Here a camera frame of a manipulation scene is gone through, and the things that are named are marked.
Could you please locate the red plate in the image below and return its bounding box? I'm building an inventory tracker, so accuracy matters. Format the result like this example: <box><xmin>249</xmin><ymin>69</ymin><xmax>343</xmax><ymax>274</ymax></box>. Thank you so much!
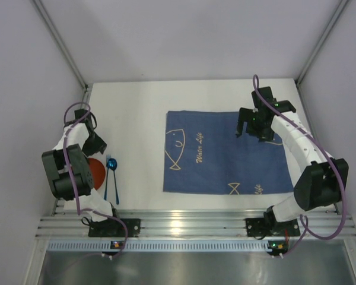
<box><xmin>88</xmin><ymin>158</ymin><xmax>106</xmax><ymax>190</ymax></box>

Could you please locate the blue fish placemat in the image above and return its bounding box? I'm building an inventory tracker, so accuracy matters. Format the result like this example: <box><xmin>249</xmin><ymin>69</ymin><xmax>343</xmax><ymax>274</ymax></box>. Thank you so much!
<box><xmin>163</xmin><ymin>110</ymin><xmax>293</xmax><ymax>195</ymax></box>

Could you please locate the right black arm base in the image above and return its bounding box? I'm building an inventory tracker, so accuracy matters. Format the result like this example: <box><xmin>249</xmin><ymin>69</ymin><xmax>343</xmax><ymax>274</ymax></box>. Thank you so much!
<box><xmin>245</xmin><ymin>218</ymin><xmax>301</xmax><ymax>240</ymax></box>

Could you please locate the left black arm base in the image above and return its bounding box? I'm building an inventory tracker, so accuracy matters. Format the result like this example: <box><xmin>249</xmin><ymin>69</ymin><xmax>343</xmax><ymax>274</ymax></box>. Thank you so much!
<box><xmin>81</xmin><ymin>218</ymin><xmax>141</xmax><ymax>238</ymax></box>

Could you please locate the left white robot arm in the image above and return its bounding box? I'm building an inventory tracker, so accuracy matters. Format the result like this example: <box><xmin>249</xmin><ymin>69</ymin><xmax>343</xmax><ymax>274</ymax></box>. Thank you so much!
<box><xmin>42</xmin><ymin>109</ymin><xmax>115</xmax><ymax>224</ymax></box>

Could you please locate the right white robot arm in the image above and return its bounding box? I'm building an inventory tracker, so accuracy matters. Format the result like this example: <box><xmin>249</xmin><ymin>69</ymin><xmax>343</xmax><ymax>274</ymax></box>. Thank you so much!
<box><xmin>236</xmin><ymin>87</ymin><xmax>349</xmax><ymax>223</ymax></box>

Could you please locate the blue metal spoon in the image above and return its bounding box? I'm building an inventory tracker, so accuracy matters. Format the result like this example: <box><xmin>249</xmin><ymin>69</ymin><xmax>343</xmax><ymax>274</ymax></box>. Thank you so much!
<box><xmin>109</xmin><ymin>157</ymin><xmax>120</xmax><ymax>205</ymax></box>

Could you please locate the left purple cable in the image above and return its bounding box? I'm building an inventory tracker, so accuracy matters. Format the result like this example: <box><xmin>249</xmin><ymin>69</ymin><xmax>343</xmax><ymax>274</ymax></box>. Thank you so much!
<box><xmin>63</xmin><ymin>102</ymin><xmax>129</xmax><ymax>258</ymax></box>

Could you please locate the purple cable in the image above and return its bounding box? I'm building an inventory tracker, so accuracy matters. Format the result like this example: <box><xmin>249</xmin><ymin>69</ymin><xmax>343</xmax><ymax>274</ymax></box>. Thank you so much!
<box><xmin>63</xmin><ymin>102</ymin><xmax>129</xmax><ymax>258</ymax></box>
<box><xmin>252</xmin><ymin>74</ymin><xmax>349</xmax><ymax>258</ymax></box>

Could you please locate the aluminium mounting rail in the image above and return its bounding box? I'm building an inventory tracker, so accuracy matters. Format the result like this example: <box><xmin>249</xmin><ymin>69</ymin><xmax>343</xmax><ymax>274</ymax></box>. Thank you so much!
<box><xmin>34</xmin><ymin>189</ymin><xmax>356</xmax><ymax>238</ymax></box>

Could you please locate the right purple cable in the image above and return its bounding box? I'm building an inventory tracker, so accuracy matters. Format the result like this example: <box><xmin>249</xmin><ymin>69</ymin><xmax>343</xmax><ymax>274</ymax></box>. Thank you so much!
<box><xmin>252</xmin><ymin>74</ymin><xmax>349</xmax><ymax>258</ymax></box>

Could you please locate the slotted cable duct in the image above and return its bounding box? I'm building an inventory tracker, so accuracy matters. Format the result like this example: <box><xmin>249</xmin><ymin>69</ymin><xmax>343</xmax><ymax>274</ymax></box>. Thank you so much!
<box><xmin>49</xmin><ymin>239</ymin><xmax>288</xmax><ymax>252</ymax></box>

